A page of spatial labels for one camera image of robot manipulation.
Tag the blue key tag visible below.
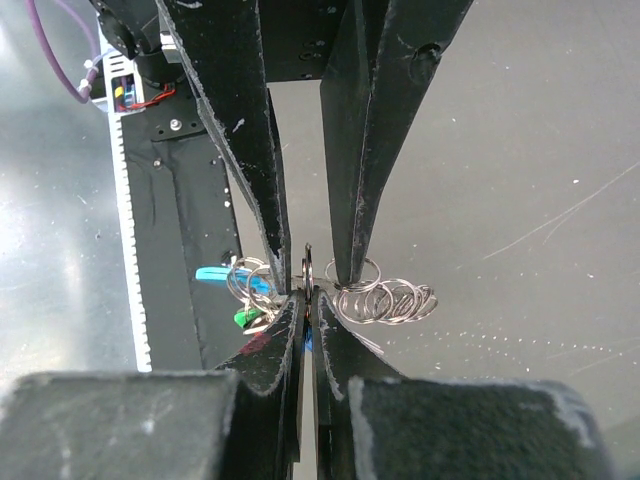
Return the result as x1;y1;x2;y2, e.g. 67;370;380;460
304;329;313;352

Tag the green key tag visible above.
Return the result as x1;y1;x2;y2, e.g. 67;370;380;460
233;308;263;330

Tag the red key tag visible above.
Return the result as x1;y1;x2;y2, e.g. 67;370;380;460
239;332;271;355

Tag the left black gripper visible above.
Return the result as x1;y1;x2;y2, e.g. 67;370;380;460
158;0;471;294

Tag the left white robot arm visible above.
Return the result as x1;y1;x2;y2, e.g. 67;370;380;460
94;1;470;292

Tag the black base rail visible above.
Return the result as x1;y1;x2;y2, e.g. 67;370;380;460
97;34;246;374

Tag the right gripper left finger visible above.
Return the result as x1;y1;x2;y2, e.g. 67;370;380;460
1;293;305;479

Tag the metal key disc blue handle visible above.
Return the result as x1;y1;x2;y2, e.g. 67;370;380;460
195;256;438;337

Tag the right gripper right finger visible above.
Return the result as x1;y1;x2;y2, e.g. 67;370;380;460
312;290;613;479

